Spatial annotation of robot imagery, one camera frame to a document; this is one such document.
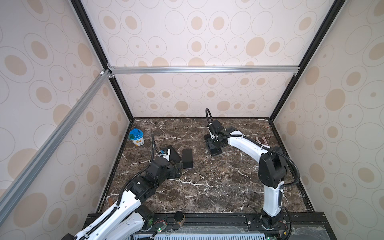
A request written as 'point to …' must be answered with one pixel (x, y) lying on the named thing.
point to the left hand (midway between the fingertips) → (178, 163)
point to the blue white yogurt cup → (136, 135)
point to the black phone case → (174, 157)
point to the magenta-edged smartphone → (187, 160)
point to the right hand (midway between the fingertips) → (212, 144)
